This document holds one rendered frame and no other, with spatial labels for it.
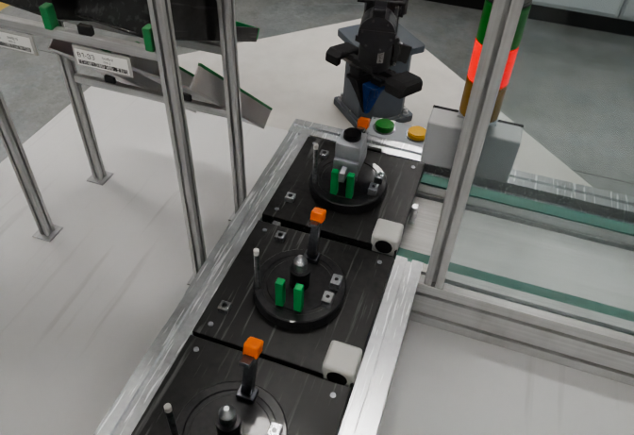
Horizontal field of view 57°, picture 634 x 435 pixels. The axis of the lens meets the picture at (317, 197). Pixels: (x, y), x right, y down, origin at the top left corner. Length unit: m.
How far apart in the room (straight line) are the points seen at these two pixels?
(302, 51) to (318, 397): 1.11
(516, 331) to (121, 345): 0.63
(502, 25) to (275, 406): 0.52
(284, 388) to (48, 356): 0.41
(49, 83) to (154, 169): 2.13
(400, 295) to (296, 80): 0.80
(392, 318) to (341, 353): 0.12
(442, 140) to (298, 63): 0.90
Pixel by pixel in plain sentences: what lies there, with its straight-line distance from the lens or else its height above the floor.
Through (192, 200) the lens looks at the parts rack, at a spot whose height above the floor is 1.06.
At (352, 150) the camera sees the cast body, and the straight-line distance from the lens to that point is 0.99.
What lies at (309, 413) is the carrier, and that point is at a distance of 0.80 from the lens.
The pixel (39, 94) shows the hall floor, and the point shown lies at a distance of 3.32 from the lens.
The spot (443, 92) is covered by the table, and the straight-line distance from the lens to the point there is 1.58.
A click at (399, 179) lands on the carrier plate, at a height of 0.97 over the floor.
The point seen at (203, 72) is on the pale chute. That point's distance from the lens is 0.95.
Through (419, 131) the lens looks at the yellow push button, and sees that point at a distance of 1.23.
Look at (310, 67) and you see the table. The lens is 1.63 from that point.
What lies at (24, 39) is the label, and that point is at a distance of 0.91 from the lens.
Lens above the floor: 1.69
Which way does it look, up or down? 43 degrees down
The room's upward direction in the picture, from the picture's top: 3 degrees clockwise
